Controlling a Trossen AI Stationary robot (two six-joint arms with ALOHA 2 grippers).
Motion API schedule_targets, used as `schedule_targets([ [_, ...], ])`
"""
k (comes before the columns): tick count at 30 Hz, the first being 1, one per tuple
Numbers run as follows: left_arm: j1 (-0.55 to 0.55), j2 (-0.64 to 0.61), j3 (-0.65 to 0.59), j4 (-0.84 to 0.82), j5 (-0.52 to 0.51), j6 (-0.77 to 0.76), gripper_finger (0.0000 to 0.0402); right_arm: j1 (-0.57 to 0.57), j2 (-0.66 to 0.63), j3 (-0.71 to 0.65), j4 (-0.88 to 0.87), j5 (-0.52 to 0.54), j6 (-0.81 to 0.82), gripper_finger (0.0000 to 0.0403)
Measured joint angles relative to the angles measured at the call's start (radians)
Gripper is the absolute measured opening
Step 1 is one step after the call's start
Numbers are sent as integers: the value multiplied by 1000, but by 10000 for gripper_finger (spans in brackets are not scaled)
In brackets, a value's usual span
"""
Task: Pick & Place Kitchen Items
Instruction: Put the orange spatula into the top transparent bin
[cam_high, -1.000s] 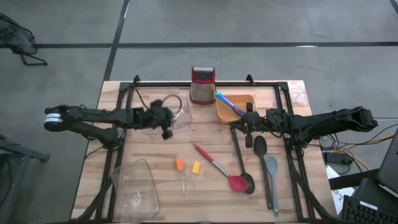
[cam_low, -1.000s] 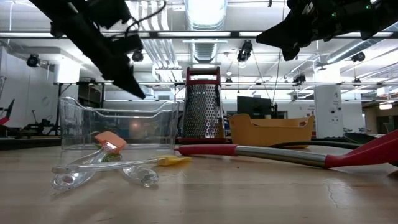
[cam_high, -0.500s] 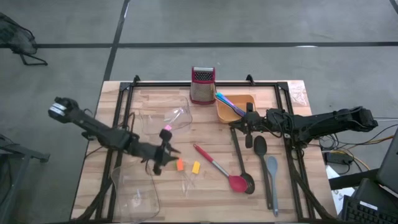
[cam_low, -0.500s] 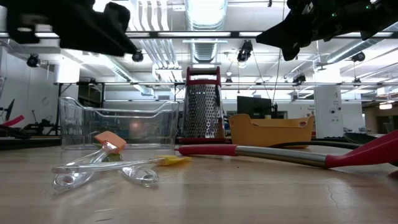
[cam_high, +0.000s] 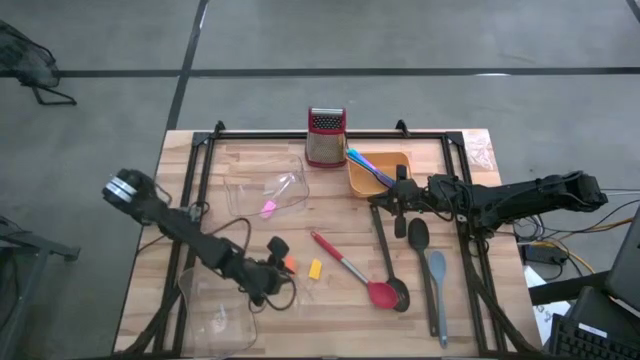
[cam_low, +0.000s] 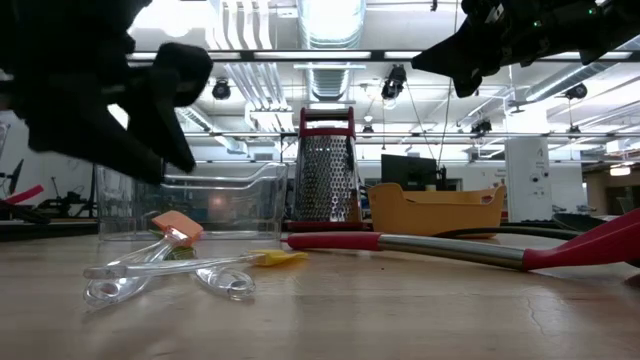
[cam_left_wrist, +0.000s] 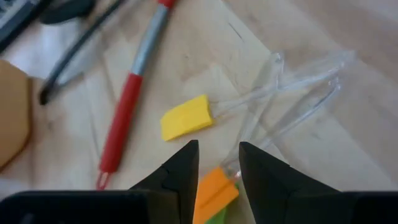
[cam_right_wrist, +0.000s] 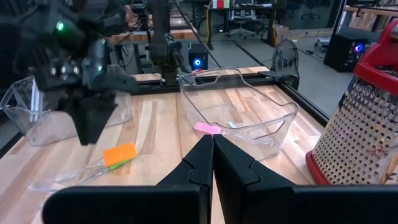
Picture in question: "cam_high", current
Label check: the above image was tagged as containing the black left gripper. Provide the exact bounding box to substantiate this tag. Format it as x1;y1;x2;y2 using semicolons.
234;252;284;308

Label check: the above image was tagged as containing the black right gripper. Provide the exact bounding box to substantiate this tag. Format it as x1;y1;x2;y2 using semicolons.
368;179;436;239

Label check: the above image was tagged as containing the black plastic spoon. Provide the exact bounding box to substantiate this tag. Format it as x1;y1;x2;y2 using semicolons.
406;217;440;338

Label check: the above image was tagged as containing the black slotted spoon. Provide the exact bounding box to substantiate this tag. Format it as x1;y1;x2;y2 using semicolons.
369;203;412;314

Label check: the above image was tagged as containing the orange spatula clear handle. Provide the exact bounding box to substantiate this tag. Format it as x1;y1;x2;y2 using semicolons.
280;254;299;279

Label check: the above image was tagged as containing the grey blue silicone spoon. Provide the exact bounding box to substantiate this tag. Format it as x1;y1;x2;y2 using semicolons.
428;249;450;350

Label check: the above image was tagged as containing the red spoon metal handle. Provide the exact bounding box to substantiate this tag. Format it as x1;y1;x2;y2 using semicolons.
309;230;401;310

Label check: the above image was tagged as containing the iridescent metal cutlery piece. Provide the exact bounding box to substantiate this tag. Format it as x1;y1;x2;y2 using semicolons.
347;156;384;181
346;147;377;172

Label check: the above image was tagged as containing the pink spatula clear handle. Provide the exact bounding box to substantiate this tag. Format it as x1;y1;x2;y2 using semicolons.
259;172;297;220

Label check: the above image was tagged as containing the clear plastic bin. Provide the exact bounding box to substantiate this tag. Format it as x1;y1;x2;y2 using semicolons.
177;264;259;359
223;153;311;220

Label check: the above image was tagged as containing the yellow plastic bin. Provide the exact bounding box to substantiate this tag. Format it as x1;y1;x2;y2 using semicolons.
346;151;414;200

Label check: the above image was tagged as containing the red metal box grater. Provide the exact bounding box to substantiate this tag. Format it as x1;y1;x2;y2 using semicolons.
304;106;348;169

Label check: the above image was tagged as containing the clear plastic wrap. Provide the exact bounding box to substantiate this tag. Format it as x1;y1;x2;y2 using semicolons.
462;130;497;172

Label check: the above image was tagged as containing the black power brick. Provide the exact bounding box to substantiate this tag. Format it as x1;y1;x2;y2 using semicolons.
523;243;569;267

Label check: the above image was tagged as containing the white paper sheet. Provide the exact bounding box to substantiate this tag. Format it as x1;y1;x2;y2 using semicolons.
522;264;571;346

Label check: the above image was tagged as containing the black desk bar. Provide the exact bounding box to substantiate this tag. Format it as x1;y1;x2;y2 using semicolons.
528;269;612;306

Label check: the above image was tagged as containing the black computer keyboard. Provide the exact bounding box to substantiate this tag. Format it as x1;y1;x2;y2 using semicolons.
548;312;640;360

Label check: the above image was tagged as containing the dark grey laptop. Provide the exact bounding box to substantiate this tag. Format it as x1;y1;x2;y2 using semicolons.
603;204;640;312

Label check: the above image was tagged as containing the grey metal stand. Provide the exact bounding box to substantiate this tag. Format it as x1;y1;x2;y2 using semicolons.
0;214;81;360

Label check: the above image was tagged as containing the black mesh chair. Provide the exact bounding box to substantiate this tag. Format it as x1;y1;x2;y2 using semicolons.
0;19;78;106

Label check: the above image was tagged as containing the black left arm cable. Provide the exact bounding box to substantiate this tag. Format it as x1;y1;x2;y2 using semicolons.
248;276;300;313

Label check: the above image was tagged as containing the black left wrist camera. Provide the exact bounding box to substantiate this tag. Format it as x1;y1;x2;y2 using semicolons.
266;236;292;267

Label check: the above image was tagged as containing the black aluminium table frame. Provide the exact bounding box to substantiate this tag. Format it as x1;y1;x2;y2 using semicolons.
117;130;546;359

